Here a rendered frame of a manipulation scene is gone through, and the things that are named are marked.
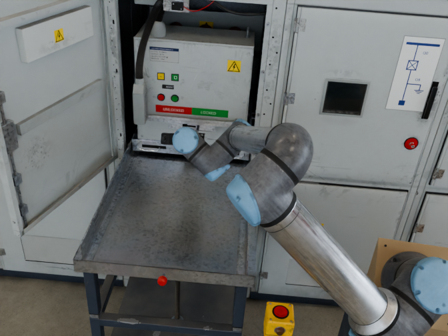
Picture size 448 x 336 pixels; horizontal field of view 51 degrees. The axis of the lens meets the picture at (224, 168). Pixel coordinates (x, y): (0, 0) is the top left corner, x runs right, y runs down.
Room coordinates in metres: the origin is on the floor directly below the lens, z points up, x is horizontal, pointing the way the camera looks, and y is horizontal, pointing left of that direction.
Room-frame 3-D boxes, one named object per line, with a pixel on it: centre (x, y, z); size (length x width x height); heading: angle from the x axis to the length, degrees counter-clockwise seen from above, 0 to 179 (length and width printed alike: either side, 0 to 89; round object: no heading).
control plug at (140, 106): (1.81, 0.37, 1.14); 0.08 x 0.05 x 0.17; 178
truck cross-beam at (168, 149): (1.89, 0.16, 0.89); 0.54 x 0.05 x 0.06; 88
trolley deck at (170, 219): (1.49, 0.17, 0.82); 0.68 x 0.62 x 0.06; 178
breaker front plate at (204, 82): (1.87, 0.16, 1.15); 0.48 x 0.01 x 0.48; 88
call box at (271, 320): (0.95, -0.20, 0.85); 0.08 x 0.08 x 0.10; 88
